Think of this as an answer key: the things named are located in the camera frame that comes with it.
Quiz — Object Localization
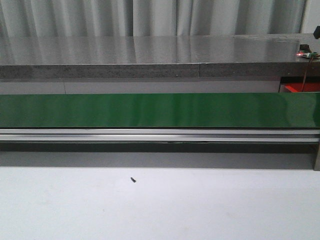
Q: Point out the red plastic tray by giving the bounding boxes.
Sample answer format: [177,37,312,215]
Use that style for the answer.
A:
[283,83,320,93]

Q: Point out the green conveyor belt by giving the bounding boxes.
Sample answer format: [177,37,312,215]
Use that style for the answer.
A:
[0,92,320,128]

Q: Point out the grey stone counter shelf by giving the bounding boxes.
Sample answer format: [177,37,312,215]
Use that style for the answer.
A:
[0,33,320,79]

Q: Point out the small green circuit board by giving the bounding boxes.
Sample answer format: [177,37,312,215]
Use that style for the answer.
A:
[296,50,320,59]

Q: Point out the black sensor module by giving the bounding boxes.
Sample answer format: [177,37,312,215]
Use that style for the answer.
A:
[299,44,310,53]

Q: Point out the grey pleated curtain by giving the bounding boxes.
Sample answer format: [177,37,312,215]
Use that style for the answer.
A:
[0,0,307,38]

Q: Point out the aluminium conveyor frame rail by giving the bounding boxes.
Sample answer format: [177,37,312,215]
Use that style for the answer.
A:
[0,128,320,171]

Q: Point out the red and black wire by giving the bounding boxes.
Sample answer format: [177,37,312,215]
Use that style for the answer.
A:
[300,56,313,93]

